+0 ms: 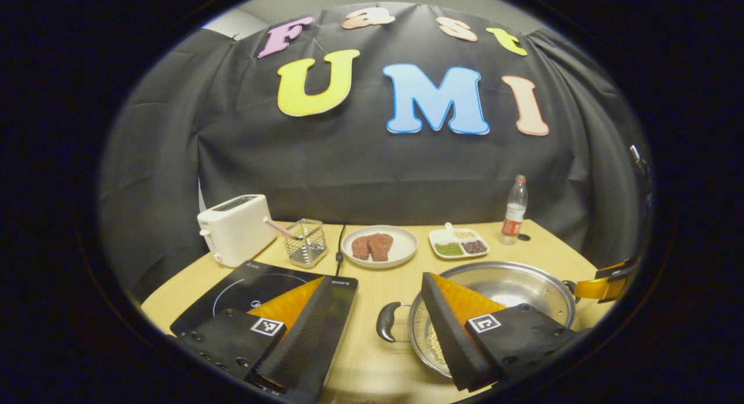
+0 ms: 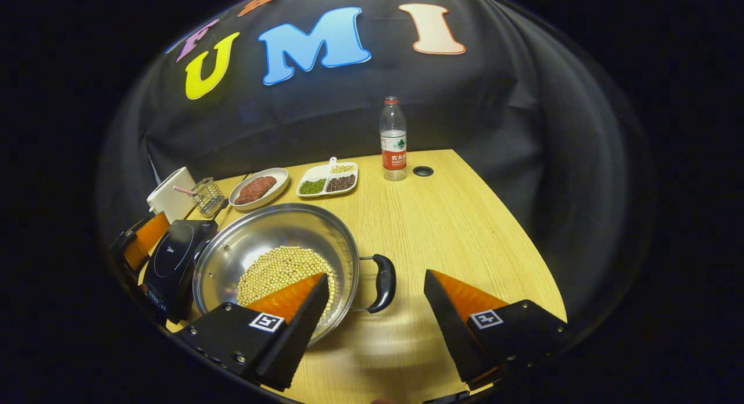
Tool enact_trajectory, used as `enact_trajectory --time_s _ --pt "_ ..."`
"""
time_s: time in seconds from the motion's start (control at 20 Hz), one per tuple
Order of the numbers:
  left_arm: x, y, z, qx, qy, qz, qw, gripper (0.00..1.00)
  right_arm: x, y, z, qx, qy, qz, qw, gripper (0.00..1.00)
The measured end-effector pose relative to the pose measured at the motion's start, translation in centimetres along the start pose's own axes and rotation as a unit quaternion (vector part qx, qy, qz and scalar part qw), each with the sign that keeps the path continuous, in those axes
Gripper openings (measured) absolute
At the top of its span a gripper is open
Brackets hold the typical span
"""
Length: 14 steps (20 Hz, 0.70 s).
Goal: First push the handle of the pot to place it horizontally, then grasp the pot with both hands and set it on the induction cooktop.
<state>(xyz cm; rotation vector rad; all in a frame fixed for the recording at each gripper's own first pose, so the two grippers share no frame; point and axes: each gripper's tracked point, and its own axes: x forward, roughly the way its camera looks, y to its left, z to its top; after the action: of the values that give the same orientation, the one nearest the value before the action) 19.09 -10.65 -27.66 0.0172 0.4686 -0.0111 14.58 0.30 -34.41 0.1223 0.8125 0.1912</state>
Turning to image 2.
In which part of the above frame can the white round plate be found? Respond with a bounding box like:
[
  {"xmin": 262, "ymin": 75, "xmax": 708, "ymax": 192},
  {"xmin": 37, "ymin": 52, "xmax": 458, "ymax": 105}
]
[{"xmin": 228, "ymin": 167, "xmax": 289, "ymax": 211}]

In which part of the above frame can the white divided bean dish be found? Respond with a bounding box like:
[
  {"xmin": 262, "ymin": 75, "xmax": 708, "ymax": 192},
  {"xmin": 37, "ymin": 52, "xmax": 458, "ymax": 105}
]
[{"xmin": 296, "ymin": 157, "xmax": 359, "ymax": 198}]

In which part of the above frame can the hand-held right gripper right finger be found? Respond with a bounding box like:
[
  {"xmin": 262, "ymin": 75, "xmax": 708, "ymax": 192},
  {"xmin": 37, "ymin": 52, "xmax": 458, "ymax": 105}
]
[{"xmin": 423, "ymin": 269, "xmax": 569, "ymax": 387}]

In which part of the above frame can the stainless steel pot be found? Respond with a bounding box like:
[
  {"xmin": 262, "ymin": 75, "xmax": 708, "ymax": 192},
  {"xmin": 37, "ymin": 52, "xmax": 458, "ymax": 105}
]
[{"xmin": 192, "ymin": 203, "xmax": 397, "ymax": 348}]

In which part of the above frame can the white toaster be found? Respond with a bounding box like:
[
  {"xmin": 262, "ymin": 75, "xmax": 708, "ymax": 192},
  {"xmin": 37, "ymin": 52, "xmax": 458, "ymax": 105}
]
[{"xmin": 146, "ymin": 167, "xmax": 197, "ymax": 223}]

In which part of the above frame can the clear water bottle red label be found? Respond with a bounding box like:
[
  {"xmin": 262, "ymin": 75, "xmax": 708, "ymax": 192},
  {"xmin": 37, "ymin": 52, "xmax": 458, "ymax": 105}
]
[{"xmin": 380, "ymin": 96, "xmax": 407, "ymax": 181}]

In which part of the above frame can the wire mesh basket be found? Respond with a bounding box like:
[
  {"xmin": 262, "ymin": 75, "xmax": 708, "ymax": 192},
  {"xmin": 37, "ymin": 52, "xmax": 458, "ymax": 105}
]
[{"xmin": 191, "ymin": 177, "xmax": 225, "ymax": 218}]

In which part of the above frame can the black induction cooktop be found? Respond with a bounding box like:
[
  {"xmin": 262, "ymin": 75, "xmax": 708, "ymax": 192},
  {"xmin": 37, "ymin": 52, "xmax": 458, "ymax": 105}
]
[{"xmin": 141, "ymin": 219, "xmax": 219, "ymax": 325}]

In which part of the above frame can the pile of soybeans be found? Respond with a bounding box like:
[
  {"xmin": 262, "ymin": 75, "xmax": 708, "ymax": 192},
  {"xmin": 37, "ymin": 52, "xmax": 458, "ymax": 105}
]
[{"xmin": 237, "ymin": 246, "xmax": 337, "ymax": 320}]

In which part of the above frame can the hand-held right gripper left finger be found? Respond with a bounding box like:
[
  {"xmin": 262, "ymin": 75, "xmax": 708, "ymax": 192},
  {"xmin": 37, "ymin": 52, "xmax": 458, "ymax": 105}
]
[{"xmin": 174, "ymin": 272, "xmax": 330, "ymax": 392}]

